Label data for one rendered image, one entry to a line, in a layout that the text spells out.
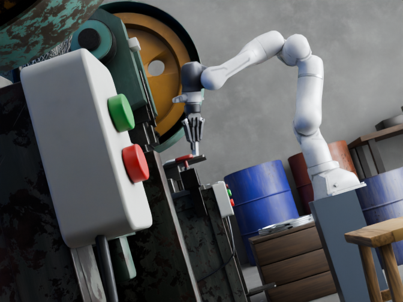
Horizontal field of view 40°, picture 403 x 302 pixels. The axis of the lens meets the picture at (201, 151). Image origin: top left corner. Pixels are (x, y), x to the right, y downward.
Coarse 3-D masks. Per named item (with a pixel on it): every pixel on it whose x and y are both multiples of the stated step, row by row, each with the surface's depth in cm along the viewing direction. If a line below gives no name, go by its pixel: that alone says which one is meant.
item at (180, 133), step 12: (120, 12) 302; (132, 12) 302; (144, 12) 300; (156, 12) 294; (168, 24) 302; (180, 24) 284; (180, 36) 301; (192, 48) 300; (192, 60) 299; (180, 132) 282; (168, 144) 286
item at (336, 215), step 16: (352, 192) 226; (320, 208) 226; (336, 208) 226; (352, 208) 225; (320, 224) 225; (336, 224) 225; (352, 224) 224; (320, 240) 242; (336, 240) 224; (336, 256) 223; (352, 256) 223; (336, 272) 223; (352, 272) 222; (336, 288) 237; (352, 288) 222; (384, 288) 220
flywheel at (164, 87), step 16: (128, 16) 290; (144, 16) 290; (128, 32) 293; (144, 32) 292; (160, 32) 288; (144, 48) 291; (160, 48) 291; (176, 48) 286; (144, 64) 290; (176, 64) 289; (160, 80) 289; (176, 80) 288; (160, 96) 288; (160, 112) 287; (176, 112) 283; (160, 128) 282
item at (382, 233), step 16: (384, 224) 166; (400, 224) 152; (352, 240) 167; (368, 240) 146; (384, 240) 144; (400, 240) 143; (368, 256) 170; (384, 256) 146; (368, 272) 170; (384, 272) 148; (368, 288) 172; (400, 288) 144
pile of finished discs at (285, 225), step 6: (300, 216) 296; (306, 216) 275; (282, 222) 286; (288, 222) 271; (294, 222) 271; (300, 222) 272; (306, 222) 274; (264, 228) 295; (270, 228) 275; (276, 228) 272; (282, 228) 271; (288, 228) 274; (264, 234) 278
